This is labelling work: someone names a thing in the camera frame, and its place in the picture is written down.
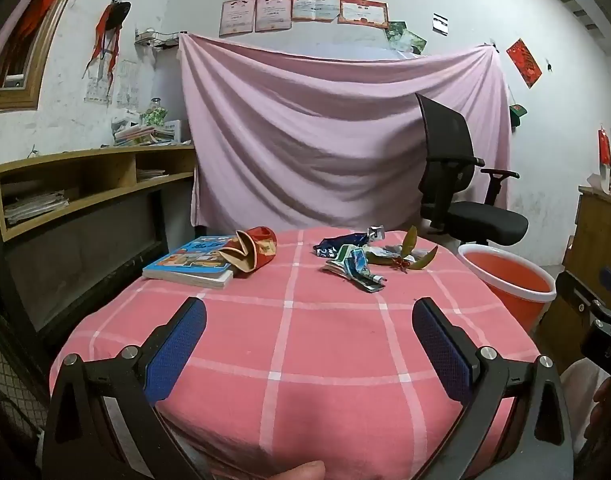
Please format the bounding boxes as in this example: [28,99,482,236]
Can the wooden desk with shelves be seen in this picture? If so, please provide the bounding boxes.
[0,144,197,361]

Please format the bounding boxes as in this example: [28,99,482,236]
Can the white blue toothpaste tube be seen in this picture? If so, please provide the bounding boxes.
[349,250,387,292]

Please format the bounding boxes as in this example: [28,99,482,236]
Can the dark blue wrapper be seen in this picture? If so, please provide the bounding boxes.
[313,233,369,257]

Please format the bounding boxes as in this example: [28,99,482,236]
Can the wooden cabinet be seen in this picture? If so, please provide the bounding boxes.
[533,185,611,376]

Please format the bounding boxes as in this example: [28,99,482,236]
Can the olive green leaf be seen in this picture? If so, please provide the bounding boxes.
[402,225,419,261]

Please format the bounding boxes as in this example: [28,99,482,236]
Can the blue illustrated book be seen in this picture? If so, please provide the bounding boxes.
[142,235,237,291]

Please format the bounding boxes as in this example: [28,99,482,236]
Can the glass jar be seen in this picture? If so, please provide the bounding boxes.
[144,97,166,129]

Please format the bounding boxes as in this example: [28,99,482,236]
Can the person's left hand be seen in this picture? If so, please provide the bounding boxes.
[266,461,327,480]

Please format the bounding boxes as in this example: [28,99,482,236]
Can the black office chair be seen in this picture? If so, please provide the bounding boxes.
[415,92,530,247]

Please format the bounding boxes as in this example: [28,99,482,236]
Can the thick pile of papers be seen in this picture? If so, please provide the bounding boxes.
[2,189,71,226]

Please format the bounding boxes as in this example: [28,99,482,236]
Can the white garment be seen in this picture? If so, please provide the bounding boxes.
[559,359,611,461]

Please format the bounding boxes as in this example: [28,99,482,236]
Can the person's right hand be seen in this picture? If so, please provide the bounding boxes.
[588,375,611,443]

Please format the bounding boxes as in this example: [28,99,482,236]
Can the wire wall rack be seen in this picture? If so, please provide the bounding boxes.
[134,27,187,52]

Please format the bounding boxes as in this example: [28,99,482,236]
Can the long green leaf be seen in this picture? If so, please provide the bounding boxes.
[408,245,439,272]

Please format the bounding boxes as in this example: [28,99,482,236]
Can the red cloth behind frame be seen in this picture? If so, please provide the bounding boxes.
[12,0,72,58]

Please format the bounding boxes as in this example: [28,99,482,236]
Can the pink hanging cloth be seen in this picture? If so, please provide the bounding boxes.
[178,31,514,234]

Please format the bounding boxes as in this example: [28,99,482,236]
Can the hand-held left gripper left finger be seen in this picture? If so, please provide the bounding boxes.
[41,296,208,480]

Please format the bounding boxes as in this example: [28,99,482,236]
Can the pink checkered tablecloth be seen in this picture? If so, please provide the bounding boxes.
[49,227,541,480]

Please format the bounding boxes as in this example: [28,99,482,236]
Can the red paper box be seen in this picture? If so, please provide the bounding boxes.
[219,226,278,279]

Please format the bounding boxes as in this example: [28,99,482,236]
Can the dark mesh panel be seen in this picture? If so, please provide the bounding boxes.
[0,304,52,443]

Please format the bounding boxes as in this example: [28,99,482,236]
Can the red paper decoration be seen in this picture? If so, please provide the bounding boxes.
[505,37,543,90]

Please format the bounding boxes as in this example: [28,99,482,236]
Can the pink curtain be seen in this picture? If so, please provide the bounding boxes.
[0,0,53,78]

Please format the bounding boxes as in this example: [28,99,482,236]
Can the hanging red scarves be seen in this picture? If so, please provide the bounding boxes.
[82,0,132,82]

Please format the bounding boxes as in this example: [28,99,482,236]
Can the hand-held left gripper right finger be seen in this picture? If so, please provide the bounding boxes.
[411,296,574,480]

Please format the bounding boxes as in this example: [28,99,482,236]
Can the wooden window frame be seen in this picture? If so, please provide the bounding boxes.
[0,0,94,112]

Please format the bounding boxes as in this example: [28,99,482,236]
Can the light green wall photo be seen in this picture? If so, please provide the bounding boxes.
[397,28,428,56]

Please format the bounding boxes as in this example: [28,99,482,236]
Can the narrow wall calendar sheet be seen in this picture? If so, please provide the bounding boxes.
[116,59,139,109]

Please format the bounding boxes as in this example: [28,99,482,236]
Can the dark green wall photo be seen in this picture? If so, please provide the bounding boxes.
[385,20,407,49]

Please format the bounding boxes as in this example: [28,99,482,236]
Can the small white box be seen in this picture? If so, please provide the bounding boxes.
[110,112,142,132]

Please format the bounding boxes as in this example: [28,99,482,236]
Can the stack of books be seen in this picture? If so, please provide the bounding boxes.
[112,120,182,147]

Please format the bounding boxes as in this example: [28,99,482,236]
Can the orange bucket with white rim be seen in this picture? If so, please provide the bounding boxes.
[457,243,557,334]

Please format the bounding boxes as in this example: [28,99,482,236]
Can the dull green leaf cluster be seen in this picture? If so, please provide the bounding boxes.
[366,244,404,267]

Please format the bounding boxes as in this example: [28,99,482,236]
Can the large wall calendar sheet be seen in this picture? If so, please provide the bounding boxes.
[84,64,114,106]

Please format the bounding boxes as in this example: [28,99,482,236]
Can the white toothpaste tube front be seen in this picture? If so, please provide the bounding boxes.
[323,245,359,277]

